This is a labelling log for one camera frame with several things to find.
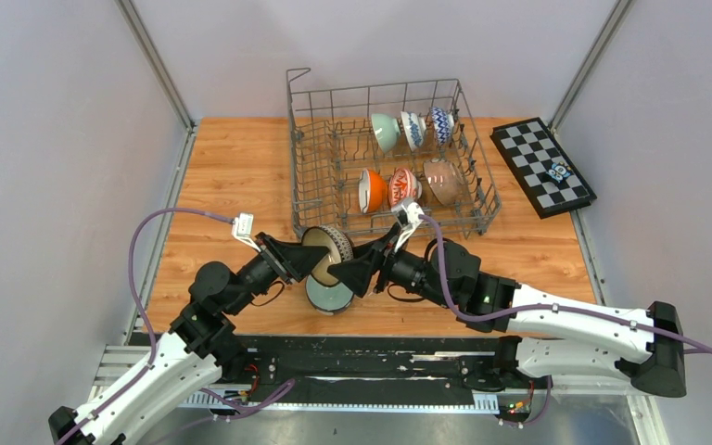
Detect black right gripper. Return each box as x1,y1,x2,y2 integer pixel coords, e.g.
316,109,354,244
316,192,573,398
328,222,453,310

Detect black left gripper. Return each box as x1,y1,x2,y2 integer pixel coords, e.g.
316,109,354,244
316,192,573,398
226,232,329,315

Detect black bowl beige inside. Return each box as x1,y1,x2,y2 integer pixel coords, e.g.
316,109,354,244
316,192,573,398
301,225,354,287

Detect orange bowl white inside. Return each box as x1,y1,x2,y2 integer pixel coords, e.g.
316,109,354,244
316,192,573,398
358,169,387,214

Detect orange floral pattern bowl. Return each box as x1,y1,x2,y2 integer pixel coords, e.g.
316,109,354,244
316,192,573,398
388,168,423,207

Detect clear glass bowl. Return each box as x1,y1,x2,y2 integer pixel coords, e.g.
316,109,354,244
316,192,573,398
423,159,464,205

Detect blue floral pattern bowl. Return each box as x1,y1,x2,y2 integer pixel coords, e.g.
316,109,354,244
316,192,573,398
400,111,426,151

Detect blue zigzag pattern bowl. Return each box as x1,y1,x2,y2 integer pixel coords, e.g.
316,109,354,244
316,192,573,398
428,107,455,146

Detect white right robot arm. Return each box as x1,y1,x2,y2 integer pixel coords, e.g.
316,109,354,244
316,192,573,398
327,235,687,398

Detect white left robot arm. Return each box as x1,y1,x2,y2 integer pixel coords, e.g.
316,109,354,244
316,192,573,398
48,233,330,444

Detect black bowl pale green inside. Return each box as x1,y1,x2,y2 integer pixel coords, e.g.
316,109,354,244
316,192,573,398
305,276,354,315

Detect black white checkerboard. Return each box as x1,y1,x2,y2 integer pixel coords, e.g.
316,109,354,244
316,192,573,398
490,117,597,219

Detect small blue owl figure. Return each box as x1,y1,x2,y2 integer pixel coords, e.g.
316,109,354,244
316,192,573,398
546,161,574,184

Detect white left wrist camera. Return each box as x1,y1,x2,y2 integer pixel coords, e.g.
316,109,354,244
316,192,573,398
231,212,261,252

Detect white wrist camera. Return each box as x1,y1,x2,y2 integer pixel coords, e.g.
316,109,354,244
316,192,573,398
391,197,424,252
231,212,261,252

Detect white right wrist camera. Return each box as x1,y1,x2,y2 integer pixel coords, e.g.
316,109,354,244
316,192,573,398
391,197,424,252

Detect grey wire dish rack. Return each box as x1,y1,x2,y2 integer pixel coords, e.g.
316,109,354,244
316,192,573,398
286,68,502,241

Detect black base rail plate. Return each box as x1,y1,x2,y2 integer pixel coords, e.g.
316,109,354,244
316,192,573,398
95,334,640,413

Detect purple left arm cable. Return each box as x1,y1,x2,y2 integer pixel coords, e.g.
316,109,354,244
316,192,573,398
55,207,235,445

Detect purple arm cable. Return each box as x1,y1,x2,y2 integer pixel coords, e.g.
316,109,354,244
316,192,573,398
55,207,235,445
418,213,712,366

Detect left aluminium frame post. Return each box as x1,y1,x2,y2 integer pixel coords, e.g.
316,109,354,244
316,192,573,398
115,0,196,133

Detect aluminium frame post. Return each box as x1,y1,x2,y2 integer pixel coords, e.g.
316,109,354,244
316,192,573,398
549,0,635,133
115,0,196,133

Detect right aluminium frame post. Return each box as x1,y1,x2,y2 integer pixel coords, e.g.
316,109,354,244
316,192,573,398
549,0,635,133

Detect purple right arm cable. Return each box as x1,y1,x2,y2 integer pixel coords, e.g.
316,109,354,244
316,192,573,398
418,213,712,366

